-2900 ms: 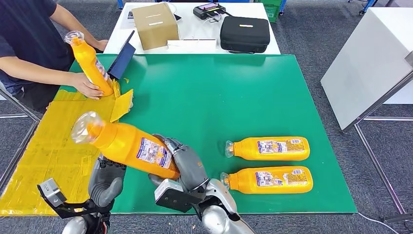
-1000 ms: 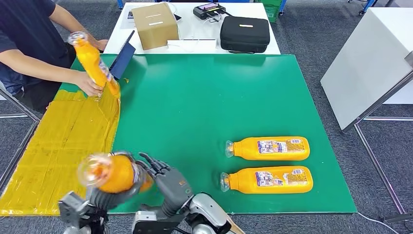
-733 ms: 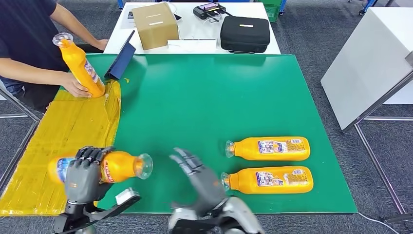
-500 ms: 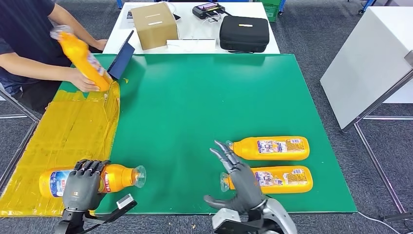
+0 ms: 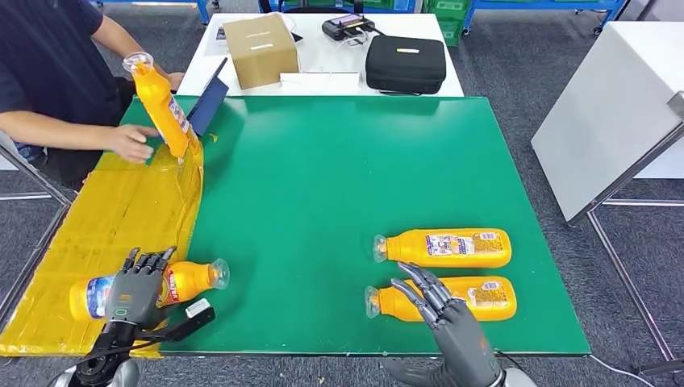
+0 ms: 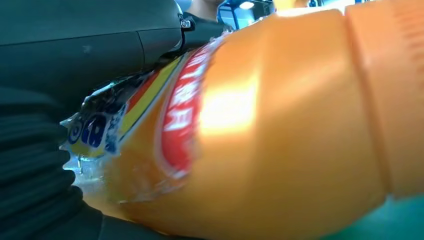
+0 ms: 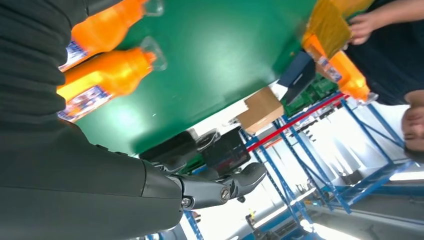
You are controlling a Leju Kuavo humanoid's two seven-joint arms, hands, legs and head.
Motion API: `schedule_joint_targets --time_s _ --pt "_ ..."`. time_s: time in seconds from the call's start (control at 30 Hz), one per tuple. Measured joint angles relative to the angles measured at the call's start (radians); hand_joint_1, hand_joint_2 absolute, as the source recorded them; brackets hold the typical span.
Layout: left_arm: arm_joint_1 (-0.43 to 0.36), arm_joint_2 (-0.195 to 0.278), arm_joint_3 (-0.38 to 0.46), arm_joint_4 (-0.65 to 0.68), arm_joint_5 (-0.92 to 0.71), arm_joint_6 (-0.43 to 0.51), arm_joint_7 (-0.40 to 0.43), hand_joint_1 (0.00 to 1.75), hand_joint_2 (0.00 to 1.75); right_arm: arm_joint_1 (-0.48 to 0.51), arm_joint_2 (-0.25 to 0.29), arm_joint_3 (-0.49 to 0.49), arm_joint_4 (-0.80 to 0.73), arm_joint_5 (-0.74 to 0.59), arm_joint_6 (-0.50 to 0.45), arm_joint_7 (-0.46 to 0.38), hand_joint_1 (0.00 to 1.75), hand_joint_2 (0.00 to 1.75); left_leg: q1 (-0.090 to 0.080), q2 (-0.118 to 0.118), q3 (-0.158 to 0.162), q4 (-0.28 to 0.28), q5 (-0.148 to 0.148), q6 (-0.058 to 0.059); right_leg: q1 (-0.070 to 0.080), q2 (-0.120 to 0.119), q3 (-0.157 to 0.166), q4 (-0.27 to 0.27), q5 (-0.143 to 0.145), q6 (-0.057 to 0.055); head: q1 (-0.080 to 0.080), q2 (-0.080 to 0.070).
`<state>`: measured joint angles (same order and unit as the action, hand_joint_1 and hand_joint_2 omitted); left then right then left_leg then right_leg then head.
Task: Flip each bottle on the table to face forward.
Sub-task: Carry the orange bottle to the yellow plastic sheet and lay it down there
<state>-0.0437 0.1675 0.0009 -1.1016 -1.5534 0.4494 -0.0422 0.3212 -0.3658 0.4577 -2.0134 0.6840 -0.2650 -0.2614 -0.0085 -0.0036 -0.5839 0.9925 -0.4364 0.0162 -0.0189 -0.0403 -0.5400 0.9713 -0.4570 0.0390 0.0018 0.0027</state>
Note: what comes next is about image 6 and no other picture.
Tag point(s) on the person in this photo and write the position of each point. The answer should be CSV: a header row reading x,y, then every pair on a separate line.
x,y
207,8

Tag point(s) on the green work table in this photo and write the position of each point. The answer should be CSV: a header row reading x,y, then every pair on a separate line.
x,y
397,222

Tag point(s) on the orange bottle with clear cap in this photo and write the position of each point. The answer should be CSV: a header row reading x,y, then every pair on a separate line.
x,y
281,132

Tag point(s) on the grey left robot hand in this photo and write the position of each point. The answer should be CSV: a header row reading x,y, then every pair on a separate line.
x,y
82,33

